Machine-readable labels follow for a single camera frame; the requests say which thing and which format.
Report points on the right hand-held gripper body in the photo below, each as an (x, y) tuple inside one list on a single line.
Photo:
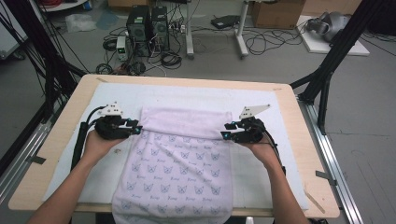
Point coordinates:
[(250, 129)]

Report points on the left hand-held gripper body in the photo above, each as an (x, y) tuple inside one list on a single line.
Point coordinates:
[(109, 126)]

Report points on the pink printed towel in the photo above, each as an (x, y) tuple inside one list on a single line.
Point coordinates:
[(177, 168)]

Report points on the person's left hand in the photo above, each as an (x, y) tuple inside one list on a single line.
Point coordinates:
[(99, 146)]

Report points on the person's right hand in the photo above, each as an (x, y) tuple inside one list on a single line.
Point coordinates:
[(264, 154)]

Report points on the white grid mat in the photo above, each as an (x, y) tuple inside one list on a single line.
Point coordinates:
[(186, 93)]

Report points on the white power supply unit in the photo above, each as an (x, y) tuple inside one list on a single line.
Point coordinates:
[(121, 48)]

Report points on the black tape piece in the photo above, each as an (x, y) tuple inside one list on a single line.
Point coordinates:
[(325, 176), (36, 159)]

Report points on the large black computer tower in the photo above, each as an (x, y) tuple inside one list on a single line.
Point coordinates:
[(138, 29)]

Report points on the white desk leg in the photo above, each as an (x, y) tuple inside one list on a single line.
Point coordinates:
[(189, 31), (241, 31)]

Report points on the thin wooden strip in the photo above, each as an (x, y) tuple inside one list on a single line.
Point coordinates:
[(315, 202)]

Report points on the slim black computer tower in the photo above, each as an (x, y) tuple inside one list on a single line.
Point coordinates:
[(160, 28)]

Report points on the black flat device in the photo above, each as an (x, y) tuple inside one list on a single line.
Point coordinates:
[(224, 21)]

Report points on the clear plastic bag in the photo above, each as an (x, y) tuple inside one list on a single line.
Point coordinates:
[(80, 22)]

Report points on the white floor board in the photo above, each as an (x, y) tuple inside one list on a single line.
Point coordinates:
[(320, 46)]

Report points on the brown cardboard box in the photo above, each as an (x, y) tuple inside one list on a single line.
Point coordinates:
[(277, 14)]

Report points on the white round table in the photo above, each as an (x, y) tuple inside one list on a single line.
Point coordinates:
[(63, 4)]

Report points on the grey headset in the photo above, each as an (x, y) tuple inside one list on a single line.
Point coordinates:
[(331, 25)]

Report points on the white cabinet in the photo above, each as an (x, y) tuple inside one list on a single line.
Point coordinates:
[(11, 37)]

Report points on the aluminium rail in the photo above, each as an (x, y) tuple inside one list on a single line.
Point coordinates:
[(23, 155), (333, 161)]

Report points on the black frame stand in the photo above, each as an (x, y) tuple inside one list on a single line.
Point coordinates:
[(46, 62), (330, 62)]

